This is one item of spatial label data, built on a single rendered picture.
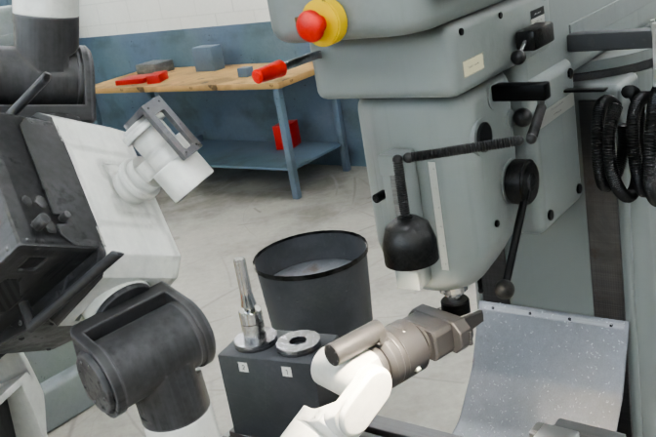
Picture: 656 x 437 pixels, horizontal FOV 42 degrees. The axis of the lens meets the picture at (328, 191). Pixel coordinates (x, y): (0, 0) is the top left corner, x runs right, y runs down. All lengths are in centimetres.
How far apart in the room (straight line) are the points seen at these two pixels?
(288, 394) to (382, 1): 91
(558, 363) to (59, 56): 112
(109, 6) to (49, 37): 710
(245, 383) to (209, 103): 603
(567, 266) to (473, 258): 49
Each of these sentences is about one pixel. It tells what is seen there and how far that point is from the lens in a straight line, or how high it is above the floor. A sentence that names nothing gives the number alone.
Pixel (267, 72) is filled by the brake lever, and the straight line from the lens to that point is 115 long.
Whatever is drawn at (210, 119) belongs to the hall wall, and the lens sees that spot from 772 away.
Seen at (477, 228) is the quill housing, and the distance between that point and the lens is 127.
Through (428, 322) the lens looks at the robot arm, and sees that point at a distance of 138.
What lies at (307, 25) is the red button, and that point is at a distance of 107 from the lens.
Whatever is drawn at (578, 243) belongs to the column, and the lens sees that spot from 172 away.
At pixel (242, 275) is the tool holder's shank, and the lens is 170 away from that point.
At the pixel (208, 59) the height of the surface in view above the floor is 98.
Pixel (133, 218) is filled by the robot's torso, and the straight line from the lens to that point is 115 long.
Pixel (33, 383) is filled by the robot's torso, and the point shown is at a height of 126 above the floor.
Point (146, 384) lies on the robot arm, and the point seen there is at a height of 139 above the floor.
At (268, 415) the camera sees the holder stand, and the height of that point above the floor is 96.
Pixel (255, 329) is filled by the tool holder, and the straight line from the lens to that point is 174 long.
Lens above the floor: 188
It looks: 17 degrees down
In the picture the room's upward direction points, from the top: 10 degrees counter-clockwise
